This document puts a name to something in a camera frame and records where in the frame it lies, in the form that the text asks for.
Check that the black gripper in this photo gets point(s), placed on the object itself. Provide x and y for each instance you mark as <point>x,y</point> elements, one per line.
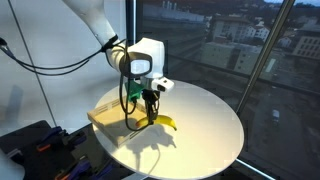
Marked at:
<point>151,96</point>

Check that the yellow banana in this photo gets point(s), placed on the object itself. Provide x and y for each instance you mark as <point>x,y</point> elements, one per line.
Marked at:
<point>165,120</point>

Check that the white rounded robot base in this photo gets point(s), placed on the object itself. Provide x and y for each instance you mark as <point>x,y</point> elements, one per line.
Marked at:
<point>10,166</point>

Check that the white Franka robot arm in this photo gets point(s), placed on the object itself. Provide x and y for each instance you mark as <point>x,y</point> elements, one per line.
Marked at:
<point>96,20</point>

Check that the wooden tray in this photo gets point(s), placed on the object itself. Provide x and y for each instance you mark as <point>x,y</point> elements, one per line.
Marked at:
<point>106,120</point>

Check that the blue orange spring clamp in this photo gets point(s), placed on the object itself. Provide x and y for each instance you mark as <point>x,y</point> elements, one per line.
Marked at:
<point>80,166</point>
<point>50,135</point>

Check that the perforated metal mounting board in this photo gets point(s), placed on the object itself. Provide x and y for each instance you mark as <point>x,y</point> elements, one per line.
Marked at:
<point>20,140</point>

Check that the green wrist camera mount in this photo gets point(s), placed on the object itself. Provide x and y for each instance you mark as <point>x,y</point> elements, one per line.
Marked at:
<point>135,91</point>

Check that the window corner frame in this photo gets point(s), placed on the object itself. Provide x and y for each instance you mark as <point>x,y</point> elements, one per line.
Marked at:
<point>130,16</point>

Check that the window bottom frame rail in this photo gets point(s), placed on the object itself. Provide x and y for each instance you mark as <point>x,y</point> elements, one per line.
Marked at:
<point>255,168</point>

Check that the metal window mullion post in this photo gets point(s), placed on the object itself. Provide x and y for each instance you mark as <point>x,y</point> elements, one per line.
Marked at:
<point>266,50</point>

